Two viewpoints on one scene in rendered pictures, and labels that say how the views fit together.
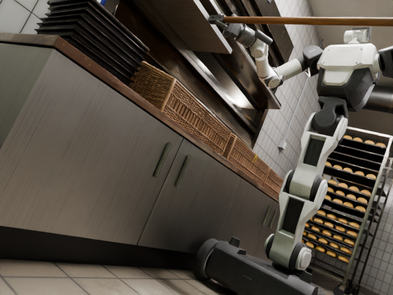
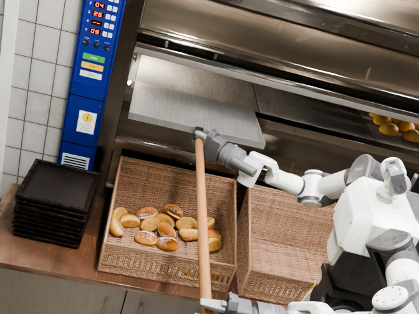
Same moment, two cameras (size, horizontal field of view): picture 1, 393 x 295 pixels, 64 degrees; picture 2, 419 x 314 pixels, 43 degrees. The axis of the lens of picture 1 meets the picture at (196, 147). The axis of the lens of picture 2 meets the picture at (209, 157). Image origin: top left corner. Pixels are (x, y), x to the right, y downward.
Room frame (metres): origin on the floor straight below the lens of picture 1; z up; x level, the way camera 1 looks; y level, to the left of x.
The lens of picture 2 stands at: (0.17, -1.13, 2.13)
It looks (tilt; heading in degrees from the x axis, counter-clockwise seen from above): 29 degrees down; 43
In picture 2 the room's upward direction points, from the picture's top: 18 degrees clockwise
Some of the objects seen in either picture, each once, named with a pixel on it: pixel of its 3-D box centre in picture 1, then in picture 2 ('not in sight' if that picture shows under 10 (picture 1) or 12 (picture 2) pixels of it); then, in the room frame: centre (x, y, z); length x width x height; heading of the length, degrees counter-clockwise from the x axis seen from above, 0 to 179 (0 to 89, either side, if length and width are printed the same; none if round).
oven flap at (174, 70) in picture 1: (205, 96); (308, 161); (2.13, 0.08, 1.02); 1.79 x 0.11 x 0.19; 144
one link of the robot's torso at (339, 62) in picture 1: (347, 76); (383, 238); (1.60, -0.61, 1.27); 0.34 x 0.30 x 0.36; 46
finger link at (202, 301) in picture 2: not in sight; (212, 303); (0.94, -0.57, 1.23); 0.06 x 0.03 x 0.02; 144
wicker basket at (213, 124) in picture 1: (168, 103); (171, 221); (1.51, 0.21, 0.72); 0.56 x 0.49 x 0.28; 145
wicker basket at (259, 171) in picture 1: (221, 146); (301, 248); (1.99, -0.15, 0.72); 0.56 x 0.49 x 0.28; 143
